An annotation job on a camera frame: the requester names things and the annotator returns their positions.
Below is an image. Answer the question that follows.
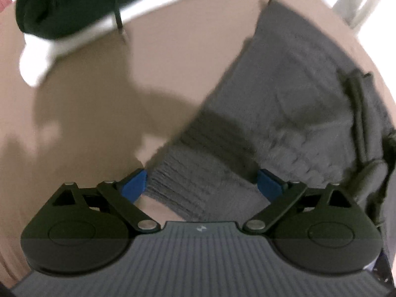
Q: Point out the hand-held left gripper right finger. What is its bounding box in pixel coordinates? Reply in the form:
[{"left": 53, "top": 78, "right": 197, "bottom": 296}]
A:
[{"left": 243, "top": 169, "right": 355, "bottom": 234}]

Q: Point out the white curtain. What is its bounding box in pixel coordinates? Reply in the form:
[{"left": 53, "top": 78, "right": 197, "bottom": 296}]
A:
[{"left": 309, "top": 0, "right": 396, "bottom": 38}]

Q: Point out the dark grey knitted sweater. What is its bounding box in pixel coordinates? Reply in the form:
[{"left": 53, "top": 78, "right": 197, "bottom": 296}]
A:
[{"left": 144, "top": 0, "right": 396, "bottom": 223}]

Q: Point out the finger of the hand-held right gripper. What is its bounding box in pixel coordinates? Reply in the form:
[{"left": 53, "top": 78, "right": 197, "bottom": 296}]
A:
[{"left": 348, "top": 70, "right": 376, "bottom": 161}]

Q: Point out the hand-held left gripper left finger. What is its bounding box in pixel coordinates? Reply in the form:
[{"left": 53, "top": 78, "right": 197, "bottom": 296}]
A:
[{"left": 51, "top": 169, "right": 161, "bottom": 232}]

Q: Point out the white garment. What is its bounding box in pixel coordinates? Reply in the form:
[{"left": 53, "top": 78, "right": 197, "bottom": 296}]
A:
[{"left": 19, "top": 0, "right": 257, "bottom": 87}]

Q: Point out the black hooded sweatshirt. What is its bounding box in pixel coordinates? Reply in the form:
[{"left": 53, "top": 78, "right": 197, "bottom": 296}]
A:
[{"left": 15, "top": 0, "right": 251, "bottom": 42}]

